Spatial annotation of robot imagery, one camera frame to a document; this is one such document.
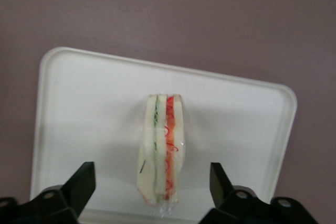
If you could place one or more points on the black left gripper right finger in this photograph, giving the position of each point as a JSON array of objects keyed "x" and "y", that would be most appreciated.
[{"x": 241, "y": 208}]

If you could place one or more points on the cream rectangular tray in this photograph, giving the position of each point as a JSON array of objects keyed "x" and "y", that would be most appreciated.
[{"x": 92, "y": 119}]

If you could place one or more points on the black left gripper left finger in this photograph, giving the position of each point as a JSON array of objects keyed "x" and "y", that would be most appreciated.
[{"x": 60, "y": 205}]

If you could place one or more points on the triangle sandwich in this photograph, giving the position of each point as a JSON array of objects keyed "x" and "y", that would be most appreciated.
[{"x": 162, "y": 150}]

